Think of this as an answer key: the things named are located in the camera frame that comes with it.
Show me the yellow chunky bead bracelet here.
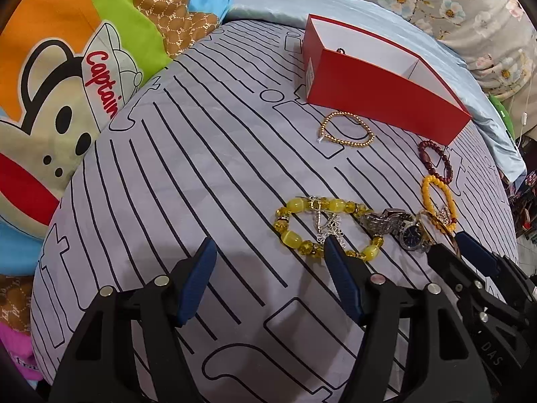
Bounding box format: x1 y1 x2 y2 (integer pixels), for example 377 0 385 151
274 196 384 263

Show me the grey floral blanket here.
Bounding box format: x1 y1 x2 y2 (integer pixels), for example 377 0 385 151
268 0 537 93

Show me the silver wristwatch blue dial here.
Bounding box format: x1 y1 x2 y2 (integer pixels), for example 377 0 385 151
361 208 435 253

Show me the grey striped bed sheet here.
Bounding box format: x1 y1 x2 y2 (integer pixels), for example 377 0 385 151
29 19 521 403

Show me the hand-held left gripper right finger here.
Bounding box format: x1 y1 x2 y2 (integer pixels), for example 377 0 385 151
323 235 483 403

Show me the gold bead bracelet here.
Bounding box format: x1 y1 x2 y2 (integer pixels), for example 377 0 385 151
318 111 375 148

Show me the green cloth item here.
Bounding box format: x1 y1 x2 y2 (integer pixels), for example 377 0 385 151
489 94 517 143

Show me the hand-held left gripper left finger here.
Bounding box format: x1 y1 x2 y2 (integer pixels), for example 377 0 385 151
49 237 218 403

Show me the orange bead bracelet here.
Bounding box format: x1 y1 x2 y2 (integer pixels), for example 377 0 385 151
421 174 458 233

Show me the silver chain bracelet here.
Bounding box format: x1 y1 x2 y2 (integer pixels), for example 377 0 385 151
308 196 351 250

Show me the white cable with switch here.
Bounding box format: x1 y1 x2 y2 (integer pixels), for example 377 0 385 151
517 86 531 145

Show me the dark red bead bracelet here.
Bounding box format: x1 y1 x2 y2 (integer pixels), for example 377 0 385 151
418 139 454 182

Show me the cartoon monkey blanket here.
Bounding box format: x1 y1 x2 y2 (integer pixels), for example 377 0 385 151
0 0 236 387

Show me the light blue pillow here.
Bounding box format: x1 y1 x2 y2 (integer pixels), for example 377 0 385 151
222 0 527 181

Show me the red cardboard box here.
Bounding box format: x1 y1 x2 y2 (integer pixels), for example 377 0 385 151
303 14 473 147

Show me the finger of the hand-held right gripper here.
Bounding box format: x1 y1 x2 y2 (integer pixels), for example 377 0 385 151
428 243 487 303
455 232 537 303

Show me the thin gold bangle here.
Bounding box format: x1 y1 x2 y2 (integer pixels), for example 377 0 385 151
420 205 459 238

